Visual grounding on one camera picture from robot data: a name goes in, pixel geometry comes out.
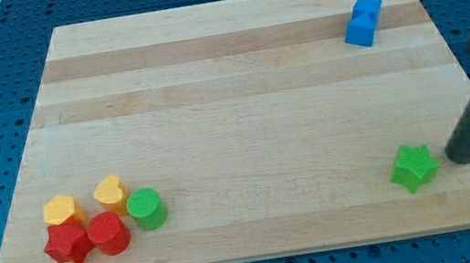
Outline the yellow hexagon block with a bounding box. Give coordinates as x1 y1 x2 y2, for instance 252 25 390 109
42 195 88 226

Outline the yellow heart block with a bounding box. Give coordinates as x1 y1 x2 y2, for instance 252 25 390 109
93 174 130 216

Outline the blue block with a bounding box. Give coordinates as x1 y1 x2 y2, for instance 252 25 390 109
345 0 382 47

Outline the red cylinder block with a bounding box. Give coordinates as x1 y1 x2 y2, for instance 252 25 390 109
86 211 131 256

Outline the green cylinder block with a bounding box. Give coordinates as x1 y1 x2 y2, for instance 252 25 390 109
126 187 167 231

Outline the red star block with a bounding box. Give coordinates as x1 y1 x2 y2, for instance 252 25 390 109
44 222 95 263

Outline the green star block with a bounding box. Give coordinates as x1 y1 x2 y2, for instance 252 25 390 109
390 145 441 194

